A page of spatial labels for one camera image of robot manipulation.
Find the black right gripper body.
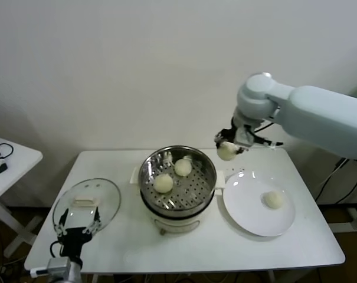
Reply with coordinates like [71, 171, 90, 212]
[221, 117, 239, 144]

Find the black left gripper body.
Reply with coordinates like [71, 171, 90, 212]
[57, 226, 95, 261]

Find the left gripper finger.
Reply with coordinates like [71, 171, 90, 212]
[54, 208, 68, 237]
[83, 207, 103, 236]

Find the white steamed baozi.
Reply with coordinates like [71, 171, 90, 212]
[174, 158, 192, 177]
[263, 190, 284, 209]
[217, 141, 238, 162]
[153, 173, 173, 194]

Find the stainless perforated steamer basket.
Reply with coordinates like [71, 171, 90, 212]
[138, 145, 218, 216]

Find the glass pot lid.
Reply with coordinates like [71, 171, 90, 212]
[52, 177, 122, 236]

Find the white round plate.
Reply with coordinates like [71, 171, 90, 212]
[223, 172, 296, 238]

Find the white side table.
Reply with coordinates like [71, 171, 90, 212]
[0, 134, 44, 257]

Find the white electric cooking pot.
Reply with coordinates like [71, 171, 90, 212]
[130, 166, 226, 236]

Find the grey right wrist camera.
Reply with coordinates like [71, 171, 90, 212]
[236, 127, 254, 147]

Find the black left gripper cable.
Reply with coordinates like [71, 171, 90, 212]
[50, 240, 64, 259]

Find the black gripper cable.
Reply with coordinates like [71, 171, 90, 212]
[248, 122, 284, 148]
[50, 240, 64, 259]

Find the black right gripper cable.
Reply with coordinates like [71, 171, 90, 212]
[248, 122, 284, 148]

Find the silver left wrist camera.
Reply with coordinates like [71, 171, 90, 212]
[30, 256, 71, 278]

